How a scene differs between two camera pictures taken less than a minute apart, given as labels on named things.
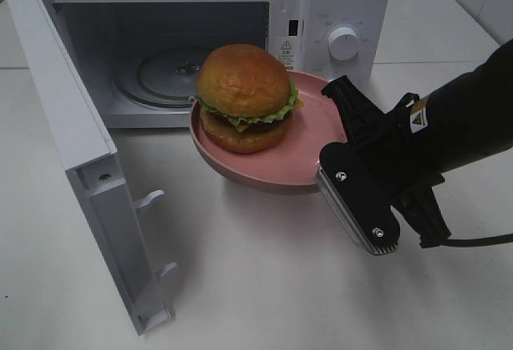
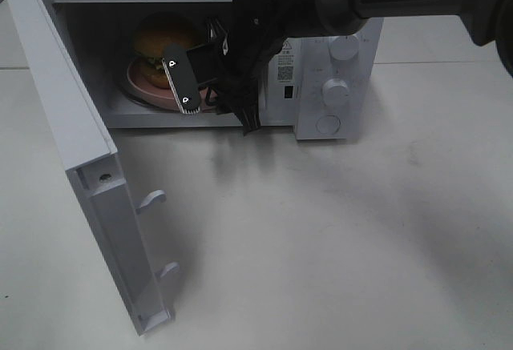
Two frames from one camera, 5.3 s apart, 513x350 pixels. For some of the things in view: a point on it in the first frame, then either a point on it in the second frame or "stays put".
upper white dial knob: (344, 43) stays put
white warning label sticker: (286, 50) stays put
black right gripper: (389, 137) to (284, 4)
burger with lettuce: (246, 99) to (151, 38)
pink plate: (292, 165) to (208, 100)
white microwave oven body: (140, 34) stays put
